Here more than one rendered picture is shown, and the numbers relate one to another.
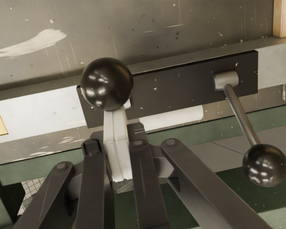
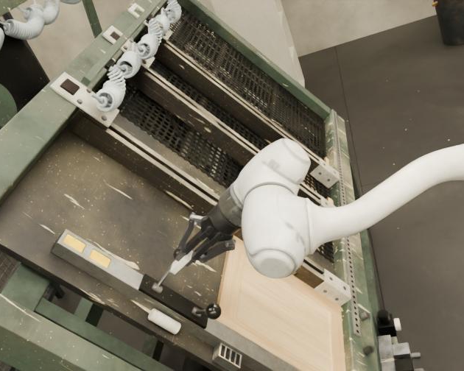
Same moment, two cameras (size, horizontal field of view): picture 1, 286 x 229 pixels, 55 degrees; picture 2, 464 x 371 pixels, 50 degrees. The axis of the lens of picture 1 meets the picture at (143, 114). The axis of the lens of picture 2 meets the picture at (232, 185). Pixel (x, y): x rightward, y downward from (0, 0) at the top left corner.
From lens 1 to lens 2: 1.18 m
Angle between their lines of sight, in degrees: 83
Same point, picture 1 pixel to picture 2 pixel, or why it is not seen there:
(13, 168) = (51, 307)
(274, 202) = not seen: outside the picture
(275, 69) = (213, 327)
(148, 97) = (167, 296)
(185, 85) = (181, 302)
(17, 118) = (115, 266)
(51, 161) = (74, 319)
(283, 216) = not seen: outside the picture
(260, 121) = not seen: outside the picture
